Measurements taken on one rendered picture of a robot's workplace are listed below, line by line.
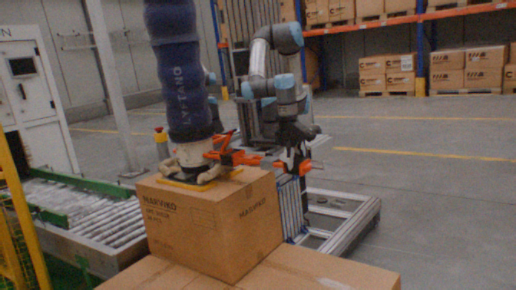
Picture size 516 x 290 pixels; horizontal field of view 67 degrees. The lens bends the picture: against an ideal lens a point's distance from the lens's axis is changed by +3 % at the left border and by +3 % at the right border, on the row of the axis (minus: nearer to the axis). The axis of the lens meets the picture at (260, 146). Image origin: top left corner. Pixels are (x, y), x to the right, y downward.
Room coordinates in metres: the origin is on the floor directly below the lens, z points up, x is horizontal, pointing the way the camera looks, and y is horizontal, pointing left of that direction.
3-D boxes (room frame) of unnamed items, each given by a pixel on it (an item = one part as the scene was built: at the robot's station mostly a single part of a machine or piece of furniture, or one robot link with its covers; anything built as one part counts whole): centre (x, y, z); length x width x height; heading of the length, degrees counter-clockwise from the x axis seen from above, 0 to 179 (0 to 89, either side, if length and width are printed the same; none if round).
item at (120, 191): (3.23, 1.61, 0.60); 1.60 x 0.10 x 0.09; 51
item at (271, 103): (2.10, -0.10, 1.20); 0.13 x 0.12 x 0.14; 81
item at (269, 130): (2.10, -0.10, 1.09); 0.15 x 0.15 x 0.10
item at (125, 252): (2.06, 0.60, 0.58); 0.70 x 0.03 x 0.06; 141
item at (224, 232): (1.82, 0.30, 0.75); 0.60 x 0.40 x 0.40; 50
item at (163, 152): (2.81, 0.73, 0.50); 0.07 x 0.07 x 1.00; 51
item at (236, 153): (1.65, 0.13, 1.08); 0.10 x 0.08 x 0.06; 139
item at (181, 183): (1.74, 0.38, 0.97); 0.34 x 0.10 x 0.05; 49
